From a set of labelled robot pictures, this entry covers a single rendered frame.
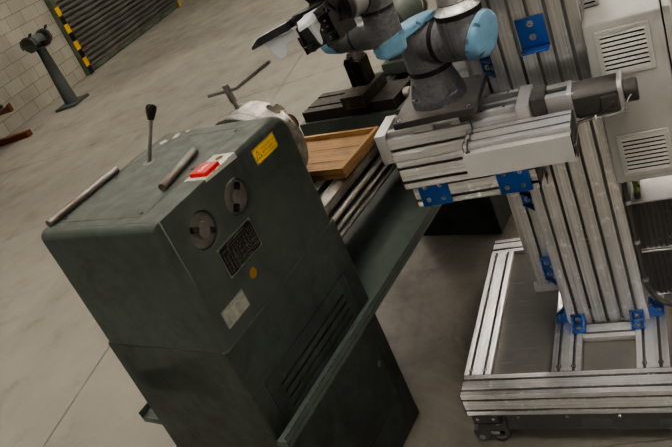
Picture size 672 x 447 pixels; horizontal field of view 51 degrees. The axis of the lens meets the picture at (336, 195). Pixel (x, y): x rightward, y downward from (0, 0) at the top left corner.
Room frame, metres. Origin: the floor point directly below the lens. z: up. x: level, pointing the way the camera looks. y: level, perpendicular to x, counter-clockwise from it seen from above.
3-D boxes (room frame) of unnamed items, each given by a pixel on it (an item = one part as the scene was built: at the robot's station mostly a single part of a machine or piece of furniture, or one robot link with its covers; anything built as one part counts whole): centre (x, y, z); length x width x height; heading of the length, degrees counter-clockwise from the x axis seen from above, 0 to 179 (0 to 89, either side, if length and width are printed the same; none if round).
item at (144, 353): (1.89, 0.41, 0.43); 0.60 x 0.48 x 0.86; 141
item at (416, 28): (1.77, -0.37, 1.33); 0.13 x 0.12 x 0.14; 39
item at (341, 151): (2.44, -0.01, 0.89); 0.36 x 0.30 x 0.04; 51
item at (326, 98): (2.68, -0.23, 0.95); 0.43 x 0.18 x 0.04; 51
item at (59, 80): (10.54, 3.00, 0.57); 0.47 x 0.37 x 1.14; 158
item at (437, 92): (1.78, -0.36, 1.21); 0.15 x 0.15 x 0.10
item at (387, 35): (1.52, -0.23, 1.46); 0.11 x 0.08 x 0.11; 39
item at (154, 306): (1.89, 0.41, 1.06); 0.59 x 0.48 x 0.39; 141
